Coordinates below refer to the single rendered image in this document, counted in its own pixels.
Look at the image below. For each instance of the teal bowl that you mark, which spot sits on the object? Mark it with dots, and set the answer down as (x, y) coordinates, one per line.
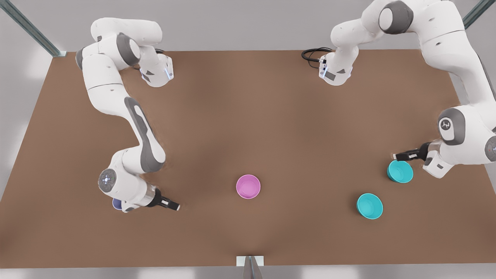
(400, 171)
(369, 206)

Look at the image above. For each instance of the blue bowl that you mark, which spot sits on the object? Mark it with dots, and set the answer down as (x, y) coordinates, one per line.
(116, 204)

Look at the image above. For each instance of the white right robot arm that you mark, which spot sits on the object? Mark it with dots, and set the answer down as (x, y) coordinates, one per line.
(104, 69)

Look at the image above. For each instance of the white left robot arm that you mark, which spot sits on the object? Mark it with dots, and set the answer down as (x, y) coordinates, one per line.
(449, 50)

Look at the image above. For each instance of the pink bowl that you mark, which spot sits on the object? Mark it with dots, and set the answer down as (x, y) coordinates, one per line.
(248, 186)

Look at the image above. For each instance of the silver frame post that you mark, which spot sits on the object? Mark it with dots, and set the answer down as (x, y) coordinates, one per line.
(31, 29)
(477, 12)
(250, 265)

